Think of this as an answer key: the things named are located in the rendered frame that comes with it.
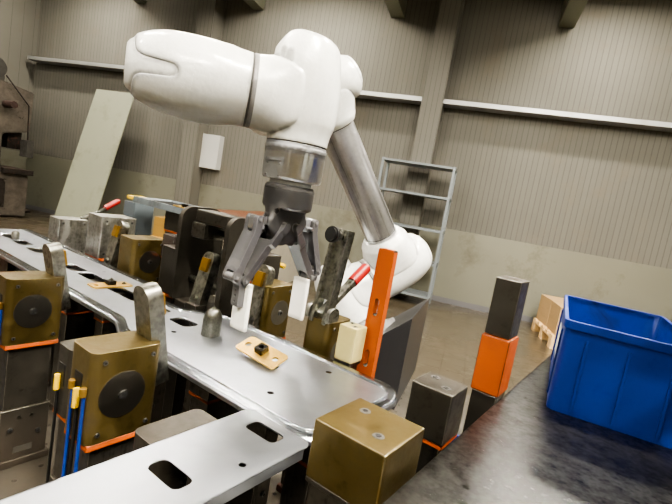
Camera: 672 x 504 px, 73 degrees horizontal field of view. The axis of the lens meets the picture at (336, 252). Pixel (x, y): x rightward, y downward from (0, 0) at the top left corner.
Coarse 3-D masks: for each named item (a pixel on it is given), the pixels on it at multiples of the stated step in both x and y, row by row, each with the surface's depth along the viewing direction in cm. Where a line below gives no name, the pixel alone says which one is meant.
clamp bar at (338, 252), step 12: (336, 228) 79; (336, 240) 79; (348, 240) 80; (336, 252) 82; (348, 252) 81; (324, 264) 82; (336, 264) 82; (324, 276) 82; (336, 276) 80; (324, 288) 82; (336, 288) 81; (336, 300) 81; (312, 312) 82; (324, 312) 80; (324, 324) 80
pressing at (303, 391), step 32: (0, 256) 110; (32, 256) 111; (128, 288) 98; (128, 320) 78; (192, 320) 84; (224, 320) 88; (192, 352) 69; (224, 352) 72; (288, 352) 76; (224, 384) 61; (256, 384) 62; (288, 384) 64; (320, 384) 66; (352, 384) 68; (384, 384) 69; (288, 416) 55
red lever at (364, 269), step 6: (366, 264) 90; (360, 270) 89; (366, 270) 89; (354, 276) 87; (360, 276) 88; (348, 282) 87; (354, 282) 87; (342, 288) 86; (348, 288) 86; (342, 294) 84; (324, 306) 82; (318, 312) 81
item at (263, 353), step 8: (240, 344) 72; (256, 344) 73; (264, 344) 71; (248, 352) 71; (256, 352) 70; (264, 352) 70; (272, 352) 71; (280, 352) 71; (256, 360) 69; (264, 360) 69; (280, 360) 69; (272, 368) 68
